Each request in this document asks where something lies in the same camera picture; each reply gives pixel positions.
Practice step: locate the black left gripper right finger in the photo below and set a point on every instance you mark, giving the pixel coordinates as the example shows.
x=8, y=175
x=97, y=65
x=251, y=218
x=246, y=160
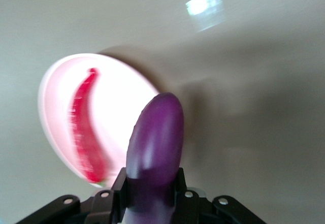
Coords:
x=203, y=211

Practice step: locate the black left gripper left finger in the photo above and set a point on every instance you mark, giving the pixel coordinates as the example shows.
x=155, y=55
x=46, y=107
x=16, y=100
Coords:
x=96, y=208

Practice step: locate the long purple eggplant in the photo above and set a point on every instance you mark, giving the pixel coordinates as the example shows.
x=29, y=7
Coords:
x=157, y=137

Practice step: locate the red chili pepper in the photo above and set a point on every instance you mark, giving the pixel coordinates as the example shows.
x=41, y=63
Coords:
x=85, y=122

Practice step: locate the pink round plate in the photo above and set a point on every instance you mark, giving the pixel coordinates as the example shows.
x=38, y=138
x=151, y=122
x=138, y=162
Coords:
x=114, y=102

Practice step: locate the brown table cover sheet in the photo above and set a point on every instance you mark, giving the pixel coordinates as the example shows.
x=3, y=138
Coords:
x=254, y=107

